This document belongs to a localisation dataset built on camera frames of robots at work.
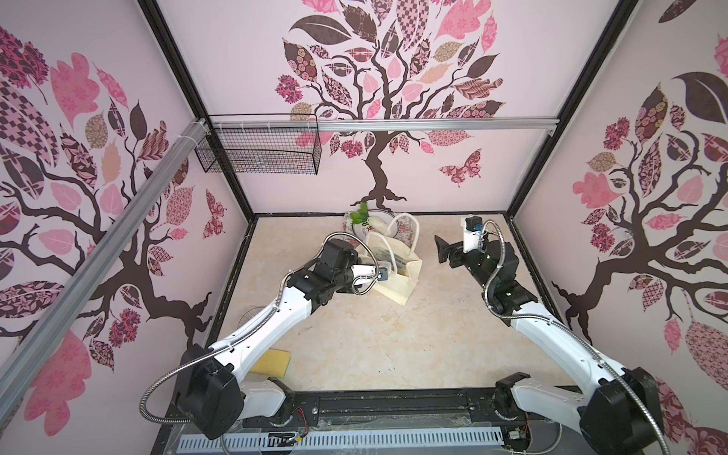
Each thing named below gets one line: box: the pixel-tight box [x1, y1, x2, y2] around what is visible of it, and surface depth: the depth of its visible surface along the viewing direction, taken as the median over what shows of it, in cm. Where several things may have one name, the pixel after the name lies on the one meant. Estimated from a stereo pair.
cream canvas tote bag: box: [358, 212, 423, 307], surface depth 92 cm
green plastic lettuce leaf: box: [349, 201, 369, 225], surface depth 119 cm
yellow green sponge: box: [250, 348, 292, 379], surface depth 82 cm
